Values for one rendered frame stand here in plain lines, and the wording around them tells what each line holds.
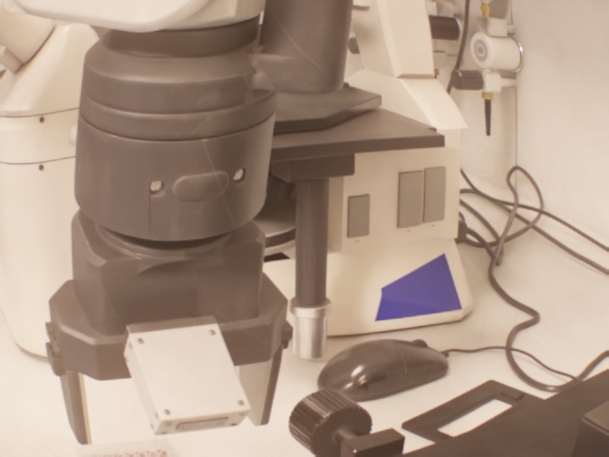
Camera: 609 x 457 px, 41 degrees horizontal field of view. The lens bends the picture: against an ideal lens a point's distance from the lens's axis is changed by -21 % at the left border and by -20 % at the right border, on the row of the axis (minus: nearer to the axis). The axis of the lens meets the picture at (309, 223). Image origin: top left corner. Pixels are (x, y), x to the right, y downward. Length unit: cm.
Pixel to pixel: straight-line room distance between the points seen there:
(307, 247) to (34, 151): 25
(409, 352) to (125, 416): 24
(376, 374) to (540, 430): 28
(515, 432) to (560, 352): 36
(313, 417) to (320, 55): 20
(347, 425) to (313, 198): 30
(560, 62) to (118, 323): 93
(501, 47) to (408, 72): 38
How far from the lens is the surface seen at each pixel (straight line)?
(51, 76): 72
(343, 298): 84
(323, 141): 70
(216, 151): 36
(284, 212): 90
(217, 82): 35
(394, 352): 75
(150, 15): 32
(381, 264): 87
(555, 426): 49
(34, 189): 74
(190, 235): 37
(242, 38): 36
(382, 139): 72
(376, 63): 95
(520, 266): 106
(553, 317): 92
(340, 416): 48
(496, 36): 130
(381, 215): 86
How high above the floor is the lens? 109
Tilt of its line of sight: 17 degrees down
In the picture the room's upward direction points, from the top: 1 degrees clockwise
